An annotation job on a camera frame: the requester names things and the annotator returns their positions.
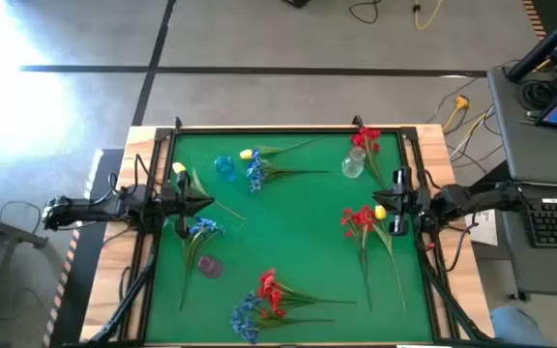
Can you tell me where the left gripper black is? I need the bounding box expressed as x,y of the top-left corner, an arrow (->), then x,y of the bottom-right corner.
160,169 -> 216,239

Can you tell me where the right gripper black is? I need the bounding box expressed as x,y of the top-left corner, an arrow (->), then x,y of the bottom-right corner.
372,166 -> 429,237

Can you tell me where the yellow artificial tulip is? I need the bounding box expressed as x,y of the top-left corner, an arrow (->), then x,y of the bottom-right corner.
171,161 -> 249,222
239,136 -> 326,161
372,204 -> 408,310

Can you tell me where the blue artificial flower bunch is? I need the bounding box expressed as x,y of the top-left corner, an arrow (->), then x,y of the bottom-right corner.
245,148 -> 331,193
230,290 -> 336,345
179,216 -> 225,311

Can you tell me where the red artificial flower bunch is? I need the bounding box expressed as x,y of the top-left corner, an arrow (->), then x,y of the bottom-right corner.
339,205 -> 377,312
350,126 -> 389,189
257,268 -> 357,320

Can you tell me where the blue glass vase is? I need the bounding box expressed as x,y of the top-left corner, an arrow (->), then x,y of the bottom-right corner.
214,155 -> 237,183

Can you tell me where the clear glass vase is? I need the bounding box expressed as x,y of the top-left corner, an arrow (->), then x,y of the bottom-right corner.
340,146 -> 367,180

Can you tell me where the purple glass vase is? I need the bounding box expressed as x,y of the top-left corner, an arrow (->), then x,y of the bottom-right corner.
196,254 -> 225,280

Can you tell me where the green table mat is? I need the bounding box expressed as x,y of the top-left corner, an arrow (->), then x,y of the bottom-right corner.
145,130 -> 434,344

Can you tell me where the white paper sheet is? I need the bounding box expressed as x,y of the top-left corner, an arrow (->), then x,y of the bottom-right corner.
465,208 -> 501,247

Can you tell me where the black floor mat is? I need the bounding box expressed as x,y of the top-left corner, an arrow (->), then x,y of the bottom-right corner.
48,148 -> 126,348

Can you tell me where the grey computer cart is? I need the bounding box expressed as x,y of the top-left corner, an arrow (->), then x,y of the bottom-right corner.
486,60 -> 557,301

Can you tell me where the black keyboard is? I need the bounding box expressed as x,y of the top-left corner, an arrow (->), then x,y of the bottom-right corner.
519,196 -> 557,250

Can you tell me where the person's leg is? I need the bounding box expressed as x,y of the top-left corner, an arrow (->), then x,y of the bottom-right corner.
490,304 -> 557,348

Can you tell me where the black pole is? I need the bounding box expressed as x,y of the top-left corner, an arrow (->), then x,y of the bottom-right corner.
506,0 -> 557,83

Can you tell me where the white floor cable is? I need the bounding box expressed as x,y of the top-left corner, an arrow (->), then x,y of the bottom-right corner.
449,105 -> 496,160

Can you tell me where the black aluminium table frame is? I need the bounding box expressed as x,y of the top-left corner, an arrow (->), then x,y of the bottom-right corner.
87,115 -> 495,348

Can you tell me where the yellow extension plug cable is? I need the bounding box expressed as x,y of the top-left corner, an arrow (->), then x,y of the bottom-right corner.
441,95 -> 472,132

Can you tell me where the yellow floor cable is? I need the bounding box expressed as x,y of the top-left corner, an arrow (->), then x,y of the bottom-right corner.
413,0 -> 447,31

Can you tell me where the black floor cable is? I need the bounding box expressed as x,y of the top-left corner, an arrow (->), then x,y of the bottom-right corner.
348,0 -> 381,25

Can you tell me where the coiled black cable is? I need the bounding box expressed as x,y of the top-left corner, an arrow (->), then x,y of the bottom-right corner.
517,76 -> 557,113

